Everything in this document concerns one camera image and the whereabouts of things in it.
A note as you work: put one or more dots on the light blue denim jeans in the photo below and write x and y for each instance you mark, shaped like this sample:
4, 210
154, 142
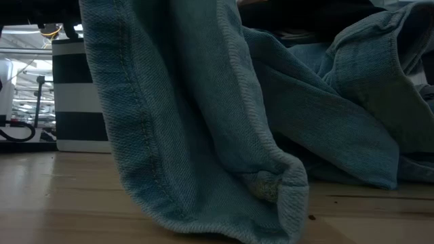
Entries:
203, 118

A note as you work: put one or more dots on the black thin stand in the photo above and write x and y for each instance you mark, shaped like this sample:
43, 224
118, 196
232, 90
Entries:
39, 101

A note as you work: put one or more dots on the navy white striped fabric bin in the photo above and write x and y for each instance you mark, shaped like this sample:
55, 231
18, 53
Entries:
78, 98

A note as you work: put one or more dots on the white pole stand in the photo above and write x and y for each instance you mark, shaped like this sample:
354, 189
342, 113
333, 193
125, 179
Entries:
6, 88

